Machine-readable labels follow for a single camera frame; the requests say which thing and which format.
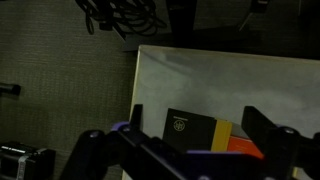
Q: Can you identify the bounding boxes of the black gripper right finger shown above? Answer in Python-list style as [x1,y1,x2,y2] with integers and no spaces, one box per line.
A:
[241,105,320,180]

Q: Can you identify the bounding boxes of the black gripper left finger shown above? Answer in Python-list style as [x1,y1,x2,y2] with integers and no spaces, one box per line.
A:
[61,104,201,180]

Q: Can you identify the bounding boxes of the orange book yellow spine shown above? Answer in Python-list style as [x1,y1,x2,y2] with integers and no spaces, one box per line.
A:
[226,122,266,160]

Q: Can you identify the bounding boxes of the black box device silver bands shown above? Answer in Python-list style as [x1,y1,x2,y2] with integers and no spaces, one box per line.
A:
[0,141,56,180]

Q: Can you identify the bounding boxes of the grey top coffee table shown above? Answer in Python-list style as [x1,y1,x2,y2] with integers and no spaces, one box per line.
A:
[121,44,320,180]

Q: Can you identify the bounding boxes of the black metal bar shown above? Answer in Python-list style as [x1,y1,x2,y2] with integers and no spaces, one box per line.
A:
[0,83,22,98]

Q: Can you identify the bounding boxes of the black cable bundle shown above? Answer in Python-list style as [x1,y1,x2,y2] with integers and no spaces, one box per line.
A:
[74,0,168,37]

